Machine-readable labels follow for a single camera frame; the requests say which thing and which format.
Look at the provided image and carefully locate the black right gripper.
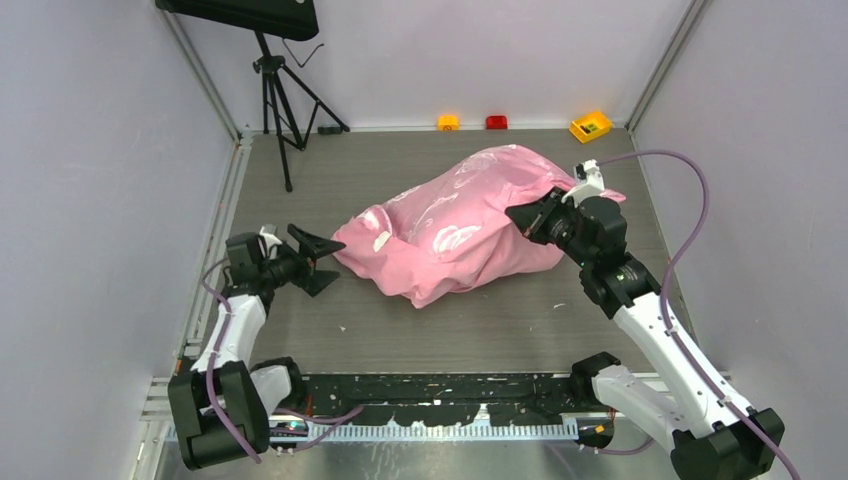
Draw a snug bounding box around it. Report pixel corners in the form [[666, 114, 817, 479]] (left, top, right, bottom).
[[508, 185, 595, 268]]

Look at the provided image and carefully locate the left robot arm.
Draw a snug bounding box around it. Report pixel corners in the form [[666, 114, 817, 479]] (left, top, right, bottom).
[[167, 224, 345, 470]]

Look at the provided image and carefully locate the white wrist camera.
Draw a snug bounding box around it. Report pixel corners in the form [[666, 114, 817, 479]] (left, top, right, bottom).
[[259, 224, 284, 260], [561, 159, 605, 207]]

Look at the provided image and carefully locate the pink floral pillowcase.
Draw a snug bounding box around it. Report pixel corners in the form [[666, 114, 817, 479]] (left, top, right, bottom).
[[331, 143, 627, 311]]

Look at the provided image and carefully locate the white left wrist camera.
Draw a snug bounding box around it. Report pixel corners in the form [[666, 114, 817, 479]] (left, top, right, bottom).
[[259, 224, 284, 260]]

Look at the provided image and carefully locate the small black adapter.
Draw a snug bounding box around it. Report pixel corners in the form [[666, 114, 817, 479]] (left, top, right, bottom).
[[317, 125, 345, 136]]

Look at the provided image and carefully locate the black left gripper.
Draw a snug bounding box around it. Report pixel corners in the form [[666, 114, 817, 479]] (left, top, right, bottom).
[[259, 226, 345, 296]]

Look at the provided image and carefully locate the yellow toy bin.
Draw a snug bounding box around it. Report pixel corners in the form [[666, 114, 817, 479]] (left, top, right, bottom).
[[569, 111, 614, 144]]

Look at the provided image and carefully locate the orange toy block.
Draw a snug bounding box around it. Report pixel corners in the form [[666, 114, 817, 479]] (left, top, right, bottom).
[[437, 114, 460, 131]]

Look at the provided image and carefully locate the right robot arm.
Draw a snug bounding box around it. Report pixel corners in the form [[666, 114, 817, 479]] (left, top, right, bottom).
[[505, 188, 785, 479]]

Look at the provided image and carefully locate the black camera tripod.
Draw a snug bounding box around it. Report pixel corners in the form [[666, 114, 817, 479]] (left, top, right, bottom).
[[252, 31, 351, 193]]

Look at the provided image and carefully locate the black light panel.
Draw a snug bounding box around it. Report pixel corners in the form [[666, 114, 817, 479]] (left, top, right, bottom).
[[154, 0, 319, 41]]

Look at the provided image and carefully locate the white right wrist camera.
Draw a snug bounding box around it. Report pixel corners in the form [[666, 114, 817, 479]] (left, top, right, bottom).
[[561, 159, 605, 207]]

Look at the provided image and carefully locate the red toy block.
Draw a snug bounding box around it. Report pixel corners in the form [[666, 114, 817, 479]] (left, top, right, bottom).
[[484, 115, 509, 130]]

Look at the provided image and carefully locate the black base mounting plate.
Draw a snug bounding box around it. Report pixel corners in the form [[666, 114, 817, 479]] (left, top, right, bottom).
[[284, 373, 613, 427]]

